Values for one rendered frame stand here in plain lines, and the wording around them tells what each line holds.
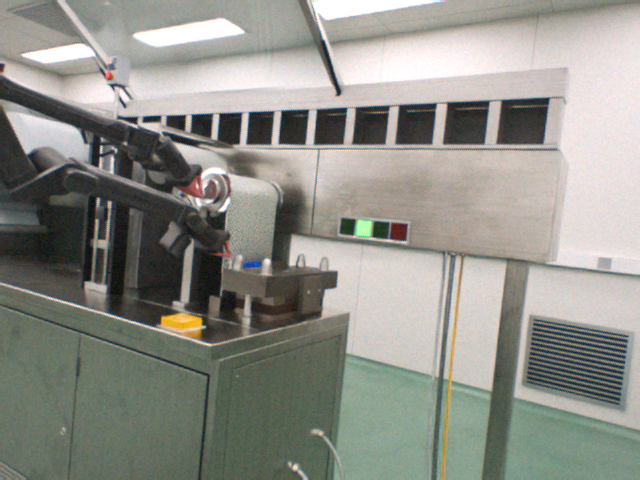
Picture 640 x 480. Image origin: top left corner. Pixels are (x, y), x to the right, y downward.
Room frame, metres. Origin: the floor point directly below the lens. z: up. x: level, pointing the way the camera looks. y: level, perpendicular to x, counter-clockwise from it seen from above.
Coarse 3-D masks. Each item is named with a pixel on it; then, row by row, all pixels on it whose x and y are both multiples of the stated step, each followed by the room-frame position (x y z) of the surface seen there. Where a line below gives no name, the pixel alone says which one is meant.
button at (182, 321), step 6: (162, 318) 1.16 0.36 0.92; (168, 318) 1.15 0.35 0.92; (174, 318) 1.15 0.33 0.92; (180, 318) 1.16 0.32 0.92; (186, 318) 1.16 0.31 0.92; (192, 318) 1.17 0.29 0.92; (198, 318) 1.18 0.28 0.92; (162, 324) 1.16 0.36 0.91; (168, 324) 1.15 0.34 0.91; (174, 324) 1.14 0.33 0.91; (180, 324) 1.13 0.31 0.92; (186, 324) 1.14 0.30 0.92; (192, 324) 1.16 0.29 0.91; (198, 324) 1.17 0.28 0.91
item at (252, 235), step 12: (228, 216) 1.43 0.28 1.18; (240, 216) 1.48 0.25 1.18; (252, 216) 1.52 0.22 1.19; (264, 216) 1.58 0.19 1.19; (228, 228) 1.43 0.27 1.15; (240, 228) 1.48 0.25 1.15; (252, 228) 1.53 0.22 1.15; (264, 228) 1.58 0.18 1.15; (240, 240) 1.48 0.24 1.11; (252, 240) 1.53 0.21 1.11; (264, 240) 1.59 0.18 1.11; (240, 252) 1.49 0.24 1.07; (252, 252) 1.54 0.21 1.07; (264, 252) 1.59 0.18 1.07
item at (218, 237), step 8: (208, 224) 1.34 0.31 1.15; (208, 232) 1.33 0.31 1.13; (216, 232) 1.36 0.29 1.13; (224, 232) 1.37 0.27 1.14; (200, 240) 1.33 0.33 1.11; (208, 240) 1.34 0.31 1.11; (216, 240) 1.36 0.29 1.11; (224, 240) 1.35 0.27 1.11; (200, 248) 1.37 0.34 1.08; (208, 248) 1.36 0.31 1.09; (216, 248) 1.34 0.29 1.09
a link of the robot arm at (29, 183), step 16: (0, 112) 0.75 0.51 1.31; (0, 128) 0.76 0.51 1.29; (0, 144) 0.77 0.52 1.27; (16, 144) 0.79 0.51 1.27; (0, 160) 0.78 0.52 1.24; (16, 160) 0.80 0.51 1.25; (32, 160) 0.88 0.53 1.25; (48, 160) 0.87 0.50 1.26; (64, 160) 0.87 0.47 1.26; (0, 176) 0.80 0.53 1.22; (16, 176) 0.81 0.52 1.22; (32, 176) 0.83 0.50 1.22; (48, 176) 0.85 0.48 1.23; (16, 192) 0.81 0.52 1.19; (32, 192) 0.84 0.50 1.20; (48, 192) 0.86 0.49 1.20
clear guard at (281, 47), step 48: (96, 0) 1.82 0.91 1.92; (144, 0) 1.72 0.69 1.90; (192, 0) 1.64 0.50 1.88; (240, 0) 1.56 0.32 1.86; (288, 0) 1.49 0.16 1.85; (144, 48) 1.92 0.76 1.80; (192, 48) 1.81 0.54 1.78; (240, 48) 1.72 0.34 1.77; (288, 48) 1.63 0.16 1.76; (144, 96) 2.18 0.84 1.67
